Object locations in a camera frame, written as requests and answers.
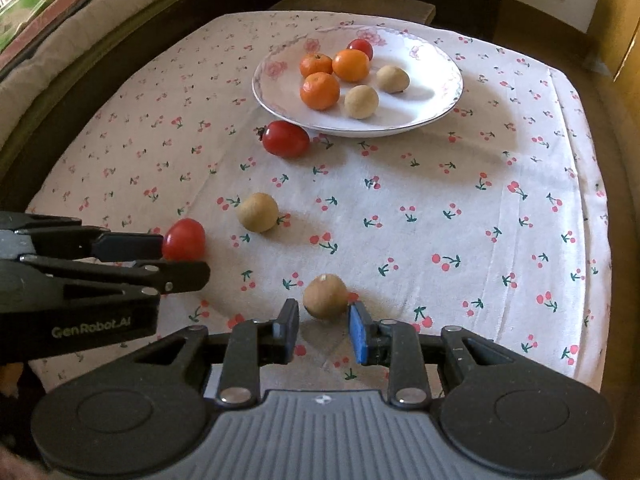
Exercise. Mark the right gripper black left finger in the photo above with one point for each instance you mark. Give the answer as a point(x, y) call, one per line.
point(249, 346)

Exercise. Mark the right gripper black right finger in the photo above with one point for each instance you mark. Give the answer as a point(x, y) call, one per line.
point(396, 346)

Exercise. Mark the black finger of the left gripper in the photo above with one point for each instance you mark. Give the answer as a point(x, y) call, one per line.
point(78, 242)
point(168, 277)

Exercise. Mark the brown round fruit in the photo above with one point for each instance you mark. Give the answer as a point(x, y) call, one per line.
point(326, 297)

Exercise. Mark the tan round fruit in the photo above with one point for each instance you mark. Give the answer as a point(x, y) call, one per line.
point(258, 213)

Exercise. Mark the red tomato with stem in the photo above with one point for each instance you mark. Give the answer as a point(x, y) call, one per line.
point(283, 139)

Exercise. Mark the small mandarin orange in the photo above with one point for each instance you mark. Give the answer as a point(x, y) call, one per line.
point(320, 91)

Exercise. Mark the beige round fruit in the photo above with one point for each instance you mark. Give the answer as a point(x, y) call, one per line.
point(361, 102)

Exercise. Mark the beige longan fruit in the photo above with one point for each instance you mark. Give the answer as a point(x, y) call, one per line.
point(392, 79)

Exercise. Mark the large orange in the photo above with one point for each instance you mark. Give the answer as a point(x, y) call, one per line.
point(351, 65)

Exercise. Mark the red cherry tomato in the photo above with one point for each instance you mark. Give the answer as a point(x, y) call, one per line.
point(363, 46)

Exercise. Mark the white floral plate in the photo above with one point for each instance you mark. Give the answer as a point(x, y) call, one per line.
point(416, 82)

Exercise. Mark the brown wooden stool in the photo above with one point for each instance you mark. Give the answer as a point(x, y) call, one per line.
point(408, 10)

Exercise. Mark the wooden wardrobe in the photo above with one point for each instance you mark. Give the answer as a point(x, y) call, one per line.
point(614, 29)

